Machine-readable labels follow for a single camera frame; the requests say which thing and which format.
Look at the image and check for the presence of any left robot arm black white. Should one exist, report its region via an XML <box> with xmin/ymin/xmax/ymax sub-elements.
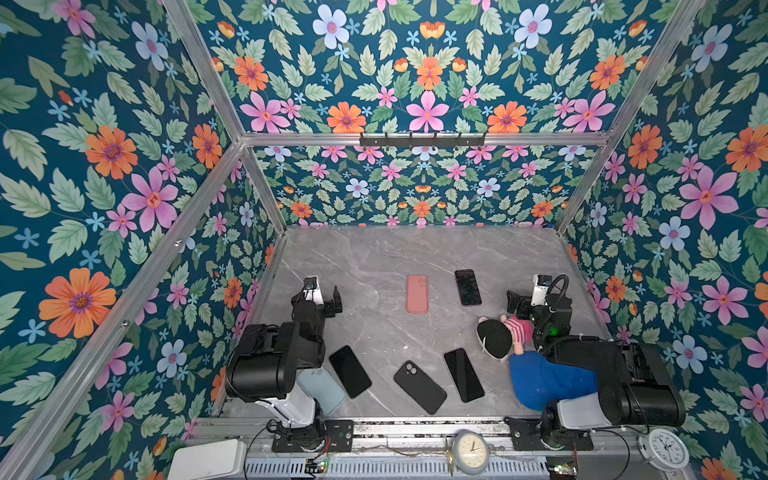
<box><xmin>224</xmin><ymin>277</ymin><xmax>343</xmax><ymax>432</ymax></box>

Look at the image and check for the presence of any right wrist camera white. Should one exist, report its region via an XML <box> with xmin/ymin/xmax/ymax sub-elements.
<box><xmin>531</xmin><ymin>274</ymin><xmax>553</xmax><ymax>306</ymax></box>

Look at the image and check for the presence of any black phone lower right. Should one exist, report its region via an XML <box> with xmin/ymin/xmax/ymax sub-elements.
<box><xmin>443</xmin><ymin>348</ymin><xmax>485</xmax><ymax>403</ymax></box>

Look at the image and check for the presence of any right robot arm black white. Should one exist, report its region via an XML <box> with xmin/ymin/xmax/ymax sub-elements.
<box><xmin>504</xmin><ymin>291</ymin><xmax>685</xmax><ymax>450</ymax></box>

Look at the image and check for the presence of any round beige clock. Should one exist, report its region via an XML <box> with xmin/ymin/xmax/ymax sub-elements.
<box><xmin>450</xmin><ymin>430</ymin><xmax>490</xmax><ymax>475</ymax></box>

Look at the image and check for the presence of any black phone case camera cutout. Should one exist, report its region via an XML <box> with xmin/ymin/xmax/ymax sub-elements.
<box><xmin>393</xmin><ymin>361</ymin><xmax>447</xmax><ymax>415</ymax></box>

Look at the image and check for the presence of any black phone pink edge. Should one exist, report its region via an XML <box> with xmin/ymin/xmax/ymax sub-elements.
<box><xmin>454</xmin><ymin>269</ymin><xmax>482</xmax><ymax>306</ymax></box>

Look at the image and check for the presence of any aluminium front rail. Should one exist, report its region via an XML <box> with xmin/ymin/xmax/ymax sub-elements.
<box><xmin>191</xmin><ymin>415</ymin><xmax>667</xmax><ymax>445</ymax></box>

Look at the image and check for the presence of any light blue phone case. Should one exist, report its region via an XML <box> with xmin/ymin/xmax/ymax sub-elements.
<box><xmin>297</xmin><ymin>367</ymin><xmax>347</xmax><ymax>417</ymax></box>

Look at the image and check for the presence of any black phone lower left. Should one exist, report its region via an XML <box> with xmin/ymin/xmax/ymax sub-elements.
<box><xmin>329</xmin><ymin>345</ymin><xmax>372</xmax><ymax>399</ymax></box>

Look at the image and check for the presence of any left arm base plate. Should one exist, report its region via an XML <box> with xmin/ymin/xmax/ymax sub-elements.
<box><xmin>271</xmin><ymin>420</ymin><xmax>354</xmax><ymax>455</ymax></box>

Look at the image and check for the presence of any white box device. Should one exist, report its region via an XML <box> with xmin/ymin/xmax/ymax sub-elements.
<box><xmin>168</xmin><ymin>439</ymin><xmax>246</xmax><ymax>480</ymax></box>

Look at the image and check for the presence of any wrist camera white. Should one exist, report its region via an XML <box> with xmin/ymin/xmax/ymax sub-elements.
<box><xmin>302</xmin><ymin>276</ymin><xmax>324</xmax><ymax>305</ymax></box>
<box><xmin>531</xmin><ymin>274</ymin><xmax>553</xmax><ymax>306</ymax></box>

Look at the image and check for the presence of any white alarm clock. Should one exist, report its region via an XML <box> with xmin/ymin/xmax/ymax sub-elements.
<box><xmin>638</xmin><ymin>428</ymin><xmax>690</xmax><ymax>472</ymax></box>

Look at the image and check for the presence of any black hook rail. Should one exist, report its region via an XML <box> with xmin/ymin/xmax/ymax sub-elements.
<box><xmin>358</xmin><ymin>132</ymin><xmax>486</xmax><ymax>149</ymax></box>

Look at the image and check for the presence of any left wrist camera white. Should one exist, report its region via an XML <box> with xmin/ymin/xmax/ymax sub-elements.
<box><xmin>302</xmin><ymin>276</ymin><xmax>324</xmax><ymax>305</ymax></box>

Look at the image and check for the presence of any blue cloth hat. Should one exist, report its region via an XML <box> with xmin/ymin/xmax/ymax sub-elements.
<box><xmin>509</xmin><ymin>351</ymin><xmax>597</xmax><ymax>411</ymax></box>

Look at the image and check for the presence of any pink phone case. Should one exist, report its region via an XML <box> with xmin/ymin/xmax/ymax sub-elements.
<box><xmin>405</xmin><ymin>275</ymin><xmax>429</xmax><ymax>314</ymax></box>

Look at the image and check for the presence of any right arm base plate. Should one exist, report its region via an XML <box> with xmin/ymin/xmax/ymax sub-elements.
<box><xmin>503</xmin><ymin>417</ymin><xmax>594</xmax><ymax>451</ymax></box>

